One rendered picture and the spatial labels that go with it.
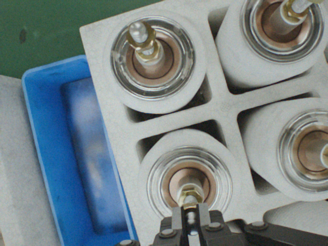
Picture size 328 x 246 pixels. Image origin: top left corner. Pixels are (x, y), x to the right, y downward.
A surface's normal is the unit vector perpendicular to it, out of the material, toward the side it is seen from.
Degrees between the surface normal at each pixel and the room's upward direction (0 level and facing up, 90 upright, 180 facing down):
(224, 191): 4
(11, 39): 0
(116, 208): 0
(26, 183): 90
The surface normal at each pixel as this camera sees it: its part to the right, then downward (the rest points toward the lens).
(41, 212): 0.97, -0.22
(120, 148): -0.07, 0.03
